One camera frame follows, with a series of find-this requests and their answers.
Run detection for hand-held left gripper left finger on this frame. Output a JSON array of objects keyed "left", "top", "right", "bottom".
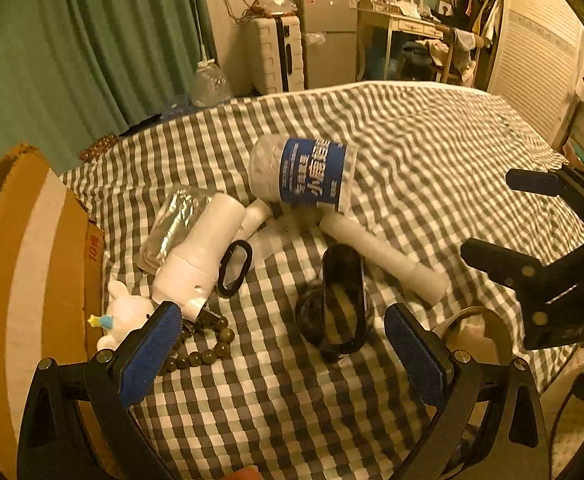
[{"left": 17, "top": 301, "right": 183, "bottom": 480}]

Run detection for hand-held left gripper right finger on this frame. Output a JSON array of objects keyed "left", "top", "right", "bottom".
[{"left": 383, "top": 302, "right": 553, "bottom": 480}]

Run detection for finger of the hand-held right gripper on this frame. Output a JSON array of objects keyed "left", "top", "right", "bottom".
[
  {"left": 460, "top": 237, "right": 565, "bottom": 311},
  {"left": 505, "top": 162, "right": 584, "bottom": 211}
]

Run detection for green bead bracelet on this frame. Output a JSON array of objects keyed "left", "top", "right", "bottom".
[{"left": 158, "top": 310, "right": 247, "bottom": 376}]

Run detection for black glasses case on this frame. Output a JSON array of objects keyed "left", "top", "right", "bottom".
[{"left": 319, "top": 244, "right": 373, "bottom": 361}]

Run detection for brown cardboard box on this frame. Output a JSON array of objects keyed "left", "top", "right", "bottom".
[{"left": 0, "top": 142, "right": 123, "bottom": 480}]

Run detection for white plush toy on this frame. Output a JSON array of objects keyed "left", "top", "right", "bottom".
[{"left": 88, "top": 280, "right": 159, "bottom": 353}]

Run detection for long white tube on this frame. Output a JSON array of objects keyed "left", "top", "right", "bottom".
[{"left": 320, "top": 212, "right": 450, "bottom": 306}]

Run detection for white plastic bottle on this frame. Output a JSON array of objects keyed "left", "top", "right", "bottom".
[{"left": 151, "top": 192, "right": 245, "bottom": 322}]

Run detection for grey checkered cloth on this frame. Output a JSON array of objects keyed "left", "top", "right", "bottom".
[{"left": 59, "top": 80, "right": 584, "bottom": 480}]

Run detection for clear plastic bag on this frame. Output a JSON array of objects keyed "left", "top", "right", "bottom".
[{"left": 139, "top": 185, "right": 213, "bottom": 276}]

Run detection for black oval loop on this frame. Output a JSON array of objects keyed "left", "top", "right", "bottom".
[{"left": 216, "top": 240, "right": 254, "bottom": 297}]

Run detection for white louvered wardrobe door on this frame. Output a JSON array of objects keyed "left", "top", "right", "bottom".
[{"left": 487, "top": 0, "right": 584, "bottom": 146}]

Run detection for wooden chair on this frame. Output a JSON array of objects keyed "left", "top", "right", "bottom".
[{"left": 434, "top": 22, "right": 488, "bottom": 86}]

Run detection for small white tube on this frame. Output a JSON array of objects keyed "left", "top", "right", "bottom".
[{"left": 237, "top": 199, "right": 284, "bottom": 241}]

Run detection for hanging clothes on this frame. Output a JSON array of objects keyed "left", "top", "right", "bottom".
[{"left": 452, "top": 0, "right": 503, "bottom": 41}]

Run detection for white vanity desk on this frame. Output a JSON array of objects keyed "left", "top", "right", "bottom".
[{"left": 357, "top": 5, "right": 453, "bottom": 83}]

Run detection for clear jar with blue label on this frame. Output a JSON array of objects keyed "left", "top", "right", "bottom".
[{"left": 248, "top": 134, "right": 359, "bottom": 213}]

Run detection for brown patterned cushion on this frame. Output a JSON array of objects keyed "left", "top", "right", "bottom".
[{"left": 79, "top": 132, "right": 120, "bottom": 161}]

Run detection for grey fridge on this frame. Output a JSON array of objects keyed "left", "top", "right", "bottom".
[{"left": 292, "top": 0, "right": 360, "bottom": 91}]

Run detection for large clear water bottle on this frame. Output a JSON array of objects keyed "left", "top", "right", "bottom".
[{"left": 190, "top": 59, "right": 233, "bottom": 108}]

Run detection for white suitcase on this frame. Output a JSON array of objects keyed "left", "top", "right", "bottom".
[{"left": 246, "top": 15, "right": 305, "bottom": 96}]

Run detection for green curtain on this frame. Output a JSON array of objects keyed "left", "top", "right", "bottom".
[{"left": 0, "top": 0, "right": 218, "bottom": 171}]

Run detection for black cable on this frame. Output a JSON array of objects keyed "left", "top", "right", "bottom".
[{"left": 549, "top": 385, "right": 584, "bottom": 480}]

